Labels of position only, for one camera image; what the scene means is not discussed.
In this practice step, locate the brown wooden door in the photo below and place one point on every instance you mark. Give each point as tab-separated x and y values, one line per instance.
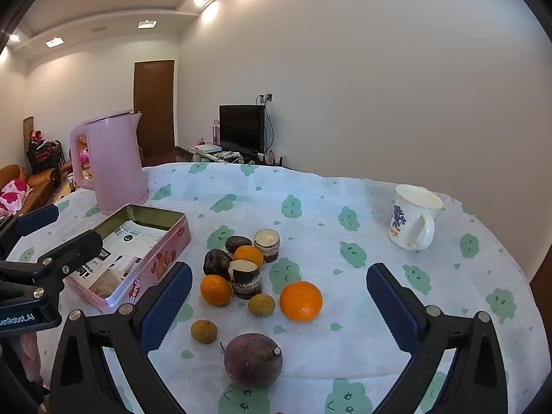
155	95

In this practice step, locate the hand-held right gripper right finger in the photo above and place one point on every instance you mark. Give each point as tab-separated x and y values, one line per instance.
390	306

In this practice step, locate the pink electric kettle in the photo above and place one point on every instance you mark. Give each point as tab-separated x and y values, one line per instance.
116	168

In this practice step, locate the brown patterned board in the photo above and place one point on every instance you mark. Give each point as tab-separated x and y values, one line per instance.
28	129

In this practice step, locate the wall power socket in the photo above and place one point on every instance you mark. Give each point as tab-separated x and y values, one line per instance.
266	98

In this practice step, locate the sugarcane piece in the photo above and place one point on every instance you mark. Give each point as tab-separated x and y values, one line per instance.
267	246
246	280

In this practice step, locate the tall pink box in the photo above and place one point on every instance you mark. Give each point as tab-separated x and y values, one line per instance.
215	133

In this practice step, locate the white food packet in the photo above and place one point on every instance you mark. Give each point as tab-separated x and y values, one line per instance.
138	237
103	276

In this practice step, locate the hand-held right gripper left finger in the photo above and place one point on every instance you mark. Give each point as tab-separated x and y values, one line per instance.
166	310

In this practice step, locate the dark water chestnut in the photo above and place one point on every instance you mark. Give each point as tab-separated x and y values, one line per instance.
237	243
215	263

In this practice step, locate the black television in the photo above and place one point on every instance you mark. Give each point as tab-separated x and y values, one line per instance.
241	127

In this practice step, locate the purple passion fruit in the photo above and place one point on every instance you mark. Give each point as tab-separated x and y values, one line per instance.
252	362

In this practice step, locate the low television stand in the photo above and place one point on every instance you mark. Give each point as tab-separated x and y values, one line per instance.
189	155

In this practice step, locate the large orange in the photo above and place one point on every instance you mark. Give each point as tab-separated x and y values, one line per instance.
301	302

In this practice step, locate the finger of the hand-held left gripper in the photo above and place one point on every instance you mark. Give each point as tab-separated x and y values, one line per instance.
75	248
39	220

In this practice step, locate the brown longan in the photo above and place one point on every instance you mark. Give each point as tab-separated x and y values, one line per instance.
261	305
203	331

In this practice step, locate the brown leather sofa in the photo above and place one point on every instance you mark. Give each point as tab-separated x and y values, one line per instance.
43	181

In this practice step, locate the square ceiling downlight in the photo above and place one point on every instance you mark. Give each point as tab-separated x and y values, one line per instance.
54	42
147	23

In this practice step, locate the ceiling air vent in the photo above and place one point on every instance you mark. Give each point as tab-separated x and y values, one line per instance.
99	29

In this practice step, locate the black router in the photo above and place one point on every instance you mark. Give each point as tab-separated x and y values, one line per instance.
276	161

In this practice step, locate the pink floral cushion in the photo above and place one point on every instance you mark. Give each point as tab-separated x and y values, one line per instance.
13	196

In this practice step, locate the dark stacked chairs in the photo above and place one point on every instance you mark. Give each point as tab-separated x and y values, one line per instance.
43	155

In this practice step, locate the pink tin box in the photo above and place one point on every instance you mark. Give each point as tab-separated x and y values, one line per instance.
146	267

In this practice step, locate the white mug with blue print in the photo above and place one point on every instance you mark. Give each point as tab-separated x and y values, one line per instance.
403	241

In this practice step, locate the small orange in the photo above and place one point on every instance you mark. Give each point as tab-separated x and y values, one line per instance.
214	291
250	254

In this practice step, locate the flat white box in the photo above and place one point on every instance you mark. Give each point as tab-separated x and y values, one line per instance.
207	148

